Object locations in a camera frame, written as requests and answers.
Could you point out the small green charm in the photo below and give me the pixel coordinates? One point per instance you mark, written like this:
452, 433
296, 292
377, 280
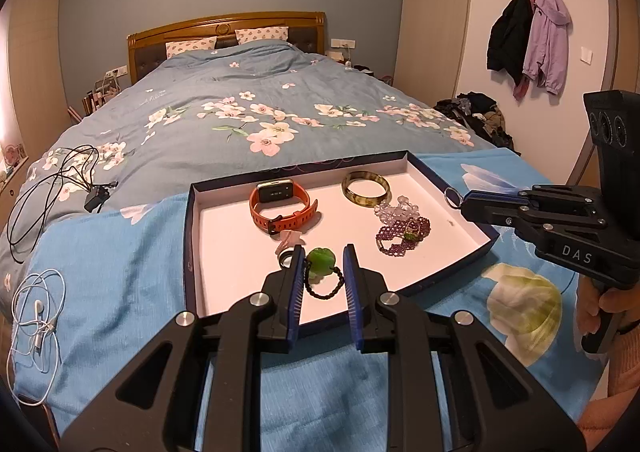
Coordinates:
412, 231

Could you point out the bedside clutter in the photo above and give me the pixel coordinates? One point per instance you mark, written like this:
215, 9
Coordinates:
95, 96

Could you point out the white earphones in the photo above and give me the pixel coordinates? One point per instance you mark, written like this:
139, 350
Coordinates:
37, 327

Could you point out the bright blue printed blanket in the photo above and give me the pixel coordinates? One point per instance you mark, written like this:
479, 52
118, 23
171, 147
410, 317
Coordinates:
125, 257

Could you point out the olive bangle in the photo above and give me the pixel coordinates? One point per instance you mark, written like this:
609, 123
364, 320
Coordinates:
350, 197

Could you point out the spotted pillow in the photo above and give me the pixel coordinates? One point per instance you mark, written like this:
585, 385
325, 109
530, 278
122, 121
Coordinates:
262, 34
190, 47

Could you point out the bedside table items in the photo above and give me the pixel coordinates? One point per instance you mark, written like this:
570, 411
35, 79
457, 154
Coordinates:
360, 66

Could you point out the white wall socket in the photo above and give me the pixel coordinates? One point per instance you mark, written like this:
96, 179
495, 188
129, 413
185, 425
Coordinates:
342, 42
115, 70

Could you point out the purple jacket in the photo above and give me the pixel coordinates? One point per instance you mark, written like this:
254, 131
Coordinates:
550, 36

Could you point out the person's right forearm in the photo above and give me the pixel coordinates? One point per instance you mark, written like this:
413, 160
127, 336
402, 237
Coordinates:
620, 392

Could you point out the dark blue shallow box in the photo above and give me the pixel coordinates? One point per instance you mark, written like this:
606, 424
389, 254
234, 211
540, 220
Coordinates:
235, 282

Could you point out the wooden headboard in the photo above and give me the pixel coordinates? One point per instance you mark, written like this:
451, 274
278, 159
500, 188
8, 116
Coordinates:
150, 49

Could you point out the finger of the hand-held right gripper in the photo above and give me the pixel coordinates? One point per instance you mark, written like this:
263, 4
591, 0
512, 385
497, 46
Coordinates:
495, 198
492, 213

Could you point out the small pink charm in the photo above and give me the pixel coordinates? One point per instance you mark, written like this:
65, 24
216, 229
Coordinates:
290, 237

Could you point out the dark clothes pile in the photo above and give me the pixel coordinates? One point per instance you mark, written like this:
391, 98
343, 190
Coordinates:
480, 111

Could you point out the black coat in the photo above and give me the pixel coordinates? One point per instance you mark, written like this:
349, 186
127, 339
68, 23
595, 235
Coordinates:
507, 36

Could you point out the grey-blue floral duvet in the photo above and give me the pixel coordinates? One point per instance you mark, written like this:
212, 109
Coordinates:
200, 86

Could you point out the orange smartwatch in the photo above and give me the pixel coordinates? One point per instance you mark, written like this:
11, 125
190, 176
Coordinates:
260, 217

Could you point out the white wall switch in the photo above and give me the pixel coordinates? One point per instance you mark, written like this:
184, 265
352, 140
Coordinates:
587, 54

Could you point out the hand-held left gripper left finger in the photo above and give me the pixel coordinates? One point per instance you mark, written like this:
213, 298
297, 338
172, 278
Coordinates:
298, 297

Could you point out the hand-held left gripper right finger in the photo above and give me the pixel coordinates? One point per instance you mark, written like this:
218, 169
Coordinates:
354, 302

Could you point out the person's right hand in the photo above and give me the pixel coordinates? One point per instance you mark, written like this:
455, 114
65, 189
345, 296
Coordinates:
625, 307

